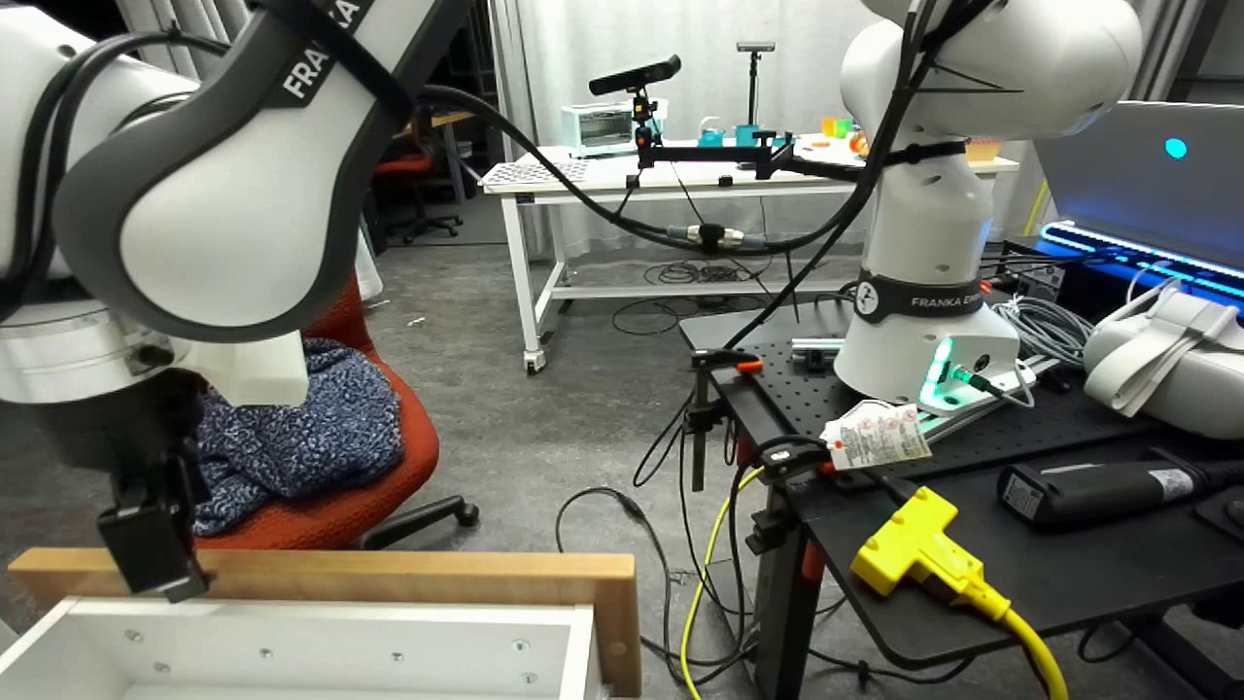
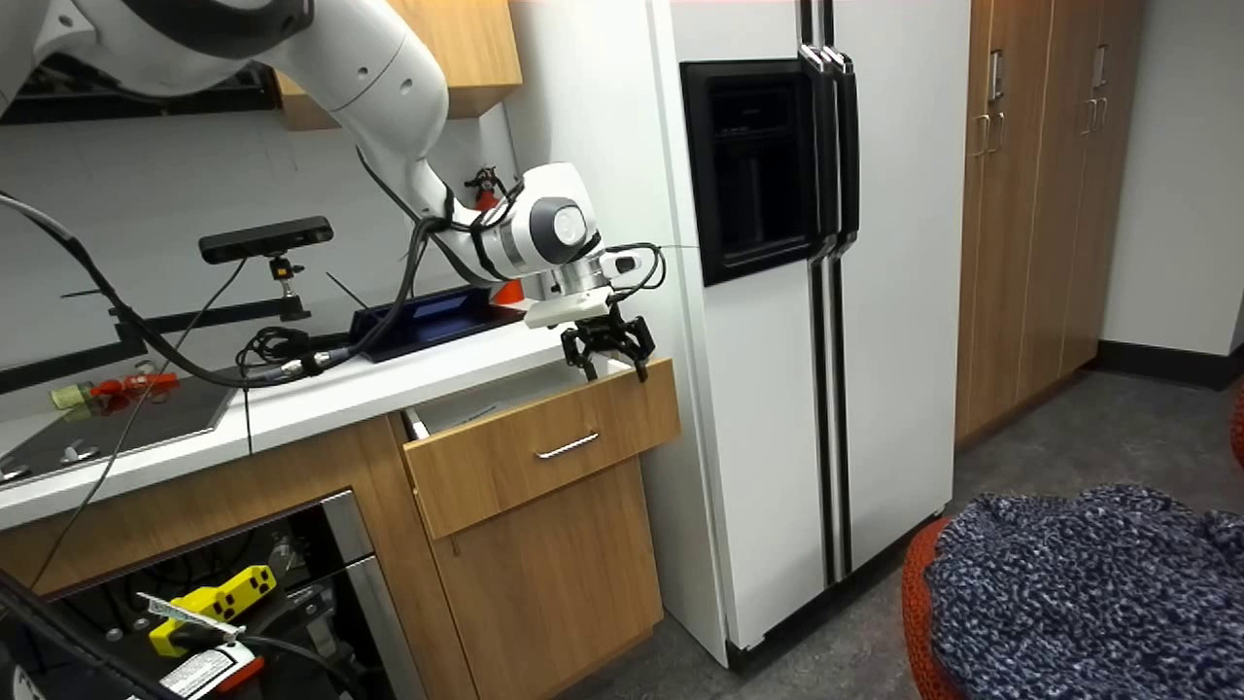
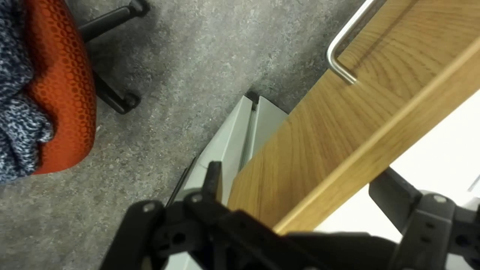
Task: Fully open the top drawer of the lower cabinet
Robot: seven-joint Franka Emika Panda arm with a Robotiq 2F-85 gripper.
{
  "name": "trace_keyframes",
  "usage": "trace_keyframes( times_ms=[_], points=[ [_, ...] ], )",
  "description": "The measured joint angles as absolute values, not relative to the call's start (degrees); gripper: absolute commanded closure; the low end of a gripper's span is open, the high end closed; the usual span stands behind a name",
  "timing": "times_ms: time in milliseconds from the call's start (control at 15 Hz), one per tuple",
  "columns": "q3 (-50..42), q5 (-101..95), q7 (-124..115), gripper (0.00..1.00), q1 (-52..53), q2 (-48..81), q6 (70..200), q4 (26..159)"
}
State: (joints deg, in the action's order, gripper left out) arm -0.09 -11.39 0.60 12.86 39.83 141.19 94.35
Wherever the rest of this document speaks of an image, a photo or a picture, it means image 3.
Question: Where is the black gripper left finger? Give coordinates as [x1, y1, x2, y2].
[99, 161, 321, 270]

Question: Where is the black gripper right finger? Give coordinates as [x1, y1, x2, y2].
[368, 167, 480, 270]

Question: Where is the wooden cabinet drawer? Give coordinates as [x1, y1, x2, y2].
[227, 0, 480, 237]

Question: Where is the silver drawer bar handle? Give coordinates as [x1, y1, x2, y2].
[326, 0, 377, 86]

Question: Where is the white refrigerator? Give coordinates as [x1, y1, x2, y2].
[167, 89, 291, 270]

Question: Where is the orange office chair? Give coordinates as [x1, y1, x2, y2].
[21, 0, 152, 176]

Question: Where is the blue knit cloth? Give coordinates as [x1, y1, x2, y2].
[0, 0, 56, 186]

